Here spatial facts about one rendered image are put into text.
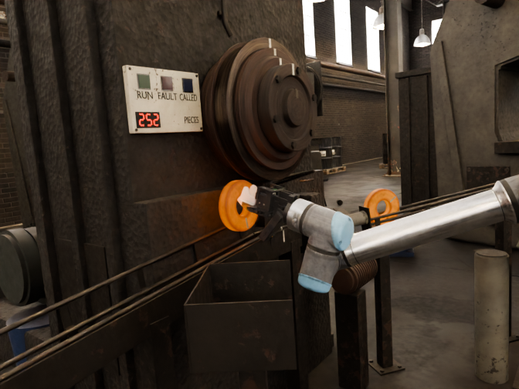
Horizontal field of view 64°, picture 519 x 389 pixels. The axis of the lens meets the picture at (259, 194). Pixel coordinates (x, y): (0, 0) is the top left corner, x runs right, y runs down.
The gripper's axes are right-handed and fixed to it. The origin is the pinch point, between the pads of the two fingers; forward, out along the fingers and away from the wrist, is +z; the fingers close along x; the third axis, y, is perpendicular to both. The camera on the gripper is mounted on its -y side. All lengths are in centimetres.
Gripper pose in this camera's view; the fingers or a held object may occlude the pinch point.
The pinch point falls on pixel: (239, 199)
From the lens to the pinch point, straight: 127.2
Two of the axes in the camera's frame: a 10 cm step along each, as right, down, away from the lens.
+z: -7.8, -2.9, 5.6
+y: 1.4, -9.5, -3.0
